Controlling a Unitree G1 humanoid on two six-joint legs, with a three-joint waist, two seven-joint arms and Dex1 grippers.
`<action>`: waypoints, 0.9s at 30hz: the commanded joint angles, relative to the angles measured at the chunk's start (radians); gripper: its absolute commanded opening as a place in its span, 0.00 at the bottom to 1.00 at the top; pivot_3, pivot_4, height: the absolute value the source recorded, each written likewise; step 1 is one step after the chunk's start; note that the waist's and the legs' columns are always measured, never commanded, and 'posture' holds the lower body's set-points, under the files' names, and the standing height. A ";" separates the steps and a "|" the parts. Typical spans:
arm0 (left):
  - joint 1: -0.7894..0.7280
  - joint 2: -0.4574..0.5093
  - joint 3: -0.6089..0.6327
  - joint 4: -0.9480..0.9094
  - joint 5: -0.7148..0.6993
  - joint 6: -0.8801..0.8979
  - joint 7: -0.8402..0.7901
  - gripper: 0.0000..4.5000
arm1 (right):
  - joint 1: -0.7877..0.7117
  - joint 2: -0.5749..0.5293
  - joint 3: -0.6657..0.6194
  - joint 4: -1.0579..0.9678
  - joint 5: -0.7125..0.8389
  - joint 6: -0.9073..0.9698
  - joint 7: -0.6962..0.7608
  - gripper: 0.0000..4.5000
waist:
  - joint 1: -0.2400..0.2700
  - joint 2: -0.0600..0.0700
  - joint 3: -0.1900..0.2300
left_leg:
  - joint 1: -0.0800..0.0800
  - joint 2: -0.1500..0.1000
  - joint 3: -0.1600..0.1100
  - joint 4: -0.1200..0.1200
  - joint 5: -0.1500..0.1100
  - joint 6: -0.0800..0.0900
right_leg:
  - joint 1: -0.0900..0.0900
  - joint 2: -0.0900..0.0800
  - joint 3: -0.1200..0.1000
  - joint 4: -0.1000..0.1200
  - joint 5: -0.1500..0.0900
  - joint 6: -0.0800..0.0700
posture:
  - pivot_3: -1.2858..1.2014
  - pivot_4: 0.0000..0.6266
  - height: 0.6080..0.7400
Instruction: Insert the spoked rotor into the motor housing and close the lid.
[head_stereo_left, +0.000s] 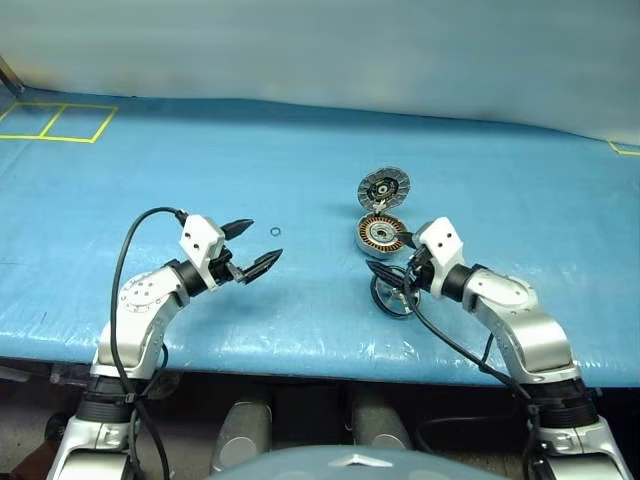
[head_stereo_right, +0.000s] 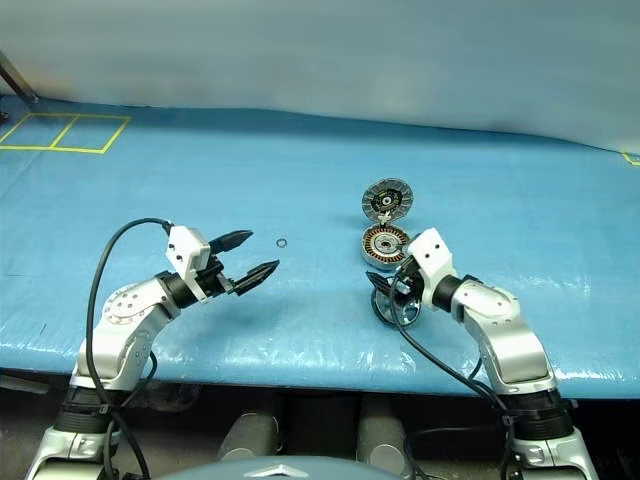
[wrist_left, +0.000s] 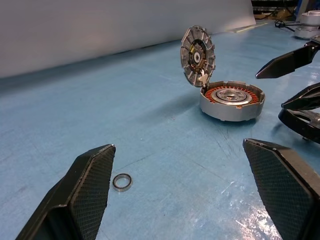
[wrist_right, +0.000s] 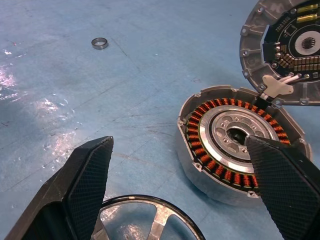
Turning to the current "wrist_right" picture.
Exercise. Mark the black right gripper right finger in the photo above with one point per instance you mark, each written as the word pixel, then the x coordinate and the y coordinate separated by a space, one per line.
pixel 282 190

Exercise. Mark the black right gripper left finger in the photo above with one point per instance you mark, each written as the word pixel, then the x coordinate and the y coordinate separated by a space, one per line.
pixel 75 190

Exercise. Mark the motor stator housing copper coils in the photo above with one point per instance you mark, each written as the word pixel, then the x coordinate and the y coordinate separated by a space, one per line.
pixel 212 165

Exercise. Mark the silver spoked rotor wheel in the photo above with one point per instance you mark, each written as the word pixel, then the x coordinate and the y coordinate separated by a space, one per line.
pixel 160 220

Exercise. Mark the motor end cover circuit board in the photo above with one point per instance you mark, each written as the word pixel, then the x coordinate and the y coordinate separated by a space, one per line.
pixel 252 57

